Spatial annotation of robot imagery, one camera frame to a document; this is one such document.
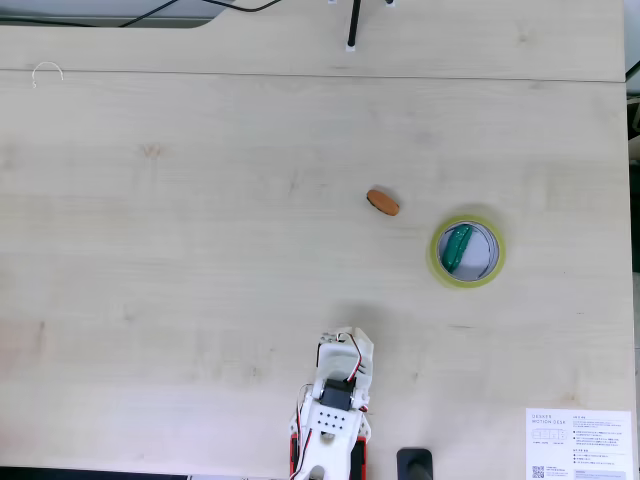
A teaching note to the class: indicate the yellow tape roll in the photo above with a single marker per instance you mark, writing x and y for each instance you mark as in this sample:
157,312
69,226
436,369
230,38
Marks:
465,284

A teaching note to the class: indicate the black monitor stand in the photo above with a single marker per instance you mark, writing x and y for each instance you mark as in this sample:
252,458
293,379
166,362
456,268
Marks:
415,465

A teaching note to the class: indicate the white printed paper sheet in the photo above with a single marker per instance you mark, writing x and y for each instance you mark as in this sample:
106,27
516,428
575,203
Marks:
575,450

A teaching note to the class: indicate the black camera tripod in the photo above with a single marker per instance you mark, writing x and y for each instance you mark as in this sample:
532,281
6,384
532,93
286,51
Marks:
352,30

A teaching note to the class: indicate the green toy cucumber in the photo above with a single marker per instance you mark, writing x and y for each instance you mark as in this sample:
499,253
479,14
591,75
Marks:
456,247

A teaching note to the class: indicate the toy hamburger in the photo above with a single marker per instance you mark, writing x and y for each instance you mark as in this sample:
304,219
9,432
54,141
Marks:
384,202

